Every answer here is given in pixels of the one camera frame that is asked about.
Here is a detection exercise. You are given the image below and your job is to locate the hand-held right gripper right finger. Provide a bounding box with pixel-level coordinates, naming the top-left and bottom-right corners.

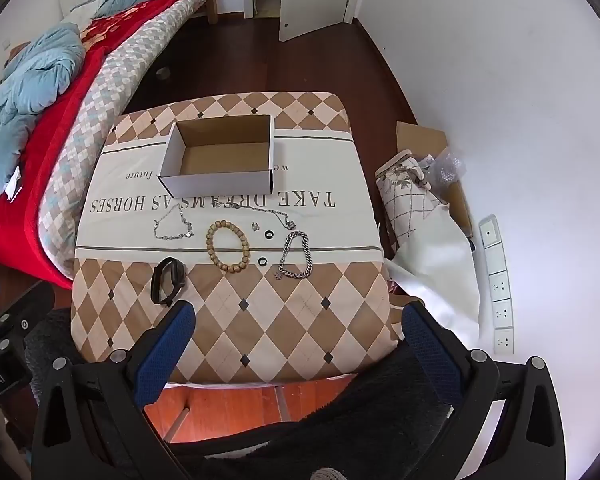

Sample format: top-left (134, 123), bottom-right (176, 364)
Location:
top-left (401, 301), bottom-right (569, 480)

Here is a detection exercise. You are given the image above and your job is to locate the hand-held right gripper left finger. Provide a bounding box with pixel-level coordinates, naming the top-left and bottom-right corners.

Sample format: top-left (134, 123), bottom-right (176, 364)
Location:
top-left (31, 300), bottom-right (197, 480)

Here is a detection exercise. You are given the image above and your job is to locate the black smart band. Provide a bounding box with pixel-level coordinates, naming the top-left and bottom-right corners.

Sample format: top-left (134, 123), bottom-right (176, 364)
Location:
top-left (150, 256), bottom-right (187, 307)

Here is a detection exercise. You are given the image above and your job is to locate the silver pendant necklace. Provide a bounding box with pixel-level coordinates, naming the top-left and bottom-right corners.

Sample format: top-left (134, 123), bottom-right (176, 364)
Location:
top-left (152, 204), bottom-right (196, 242)

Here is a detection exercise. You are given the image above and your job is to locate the wooden bead bracelet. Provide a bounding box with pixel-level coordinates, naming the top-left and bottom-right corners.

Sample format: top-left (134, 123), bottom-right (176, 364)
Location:
top-left (206, 220), bottom-right (252, 275)

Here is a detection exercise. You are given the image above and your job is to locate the thin silver chain necklace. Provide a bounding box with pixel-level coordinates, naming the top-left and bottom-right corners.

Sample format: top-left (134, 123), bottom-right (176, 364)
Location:
top-left (212, 200), bottom-right (298, 231)

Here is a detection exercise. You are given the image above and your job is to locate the cardboard box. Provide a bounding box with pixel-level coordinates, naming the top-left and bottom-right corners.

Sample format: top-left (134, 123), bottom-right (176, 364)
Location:
top-left (157, 114), bottom-right (275, 195)

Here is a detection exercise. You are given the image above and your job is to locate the white cloth bag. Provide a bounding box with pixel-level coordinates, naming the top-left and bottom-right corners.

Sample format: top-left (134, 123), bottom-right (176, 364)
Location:
top-left (385, 200), bottom-right (481, 341)

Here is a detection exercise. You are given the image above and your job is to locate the white power strip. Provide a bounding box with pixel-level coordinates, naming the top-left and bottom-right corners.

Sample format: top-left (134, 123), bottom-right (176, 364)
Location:
top-left (479, 214), bottom-right (516, 356)

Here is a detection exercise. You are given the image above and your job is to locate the white paper tag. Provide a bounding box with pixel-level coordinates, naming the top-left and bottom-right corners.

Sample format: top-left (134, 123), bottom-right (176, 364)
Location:
top-left (2, 170), bottom-right (23, 203)

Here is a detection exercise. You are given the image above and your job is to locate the checkered printed table cloth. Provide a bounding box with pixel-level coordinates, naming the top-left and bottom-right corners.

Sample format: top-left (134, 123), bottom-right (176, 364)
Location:
top-left (70, 91), bottom-right (401, 386)

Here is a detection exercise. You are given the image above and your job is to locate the bed with red blanket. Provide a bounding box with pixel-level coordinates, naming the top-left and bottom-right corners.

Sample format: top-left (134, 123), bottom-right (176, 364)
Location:
top-left (0, 0), bottom-right (201, 291)

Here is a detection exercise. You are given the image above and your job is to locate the folded floral beige cloth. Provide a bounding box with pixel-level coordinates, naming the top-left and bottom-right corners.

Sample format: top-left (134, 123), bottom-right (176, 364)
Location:
top-left (375, 152), bottom-right (451, 261)

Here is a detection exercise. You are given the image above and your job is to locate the clear plastic bag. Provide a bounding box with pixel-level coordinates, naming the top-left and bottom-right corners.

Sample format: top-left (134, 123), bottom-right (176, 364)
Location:
top-left (420, 150), bottom-right (468, 191)

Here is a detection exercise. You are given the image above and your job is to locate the flat cardboard sheet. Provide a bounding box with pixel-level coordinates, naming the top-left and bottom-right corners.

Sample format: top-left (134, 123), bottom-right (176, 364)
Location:
top-left (396, 121), bottom-right (473, 241)

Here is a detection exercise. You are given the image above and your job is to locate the light blue quilt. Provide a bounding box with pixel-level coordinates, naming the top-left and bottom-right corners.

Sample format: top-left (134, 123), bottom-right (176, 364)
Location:
top-left (0, 0), bottom-right (212, 203)

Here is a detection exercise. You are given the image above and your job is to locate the diamond pattern bed quilt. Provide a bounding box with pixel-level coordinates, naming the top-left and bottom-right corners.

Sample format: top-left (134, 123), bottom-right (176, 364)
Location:
top-left (37, 0), bottom-right (216, 281)

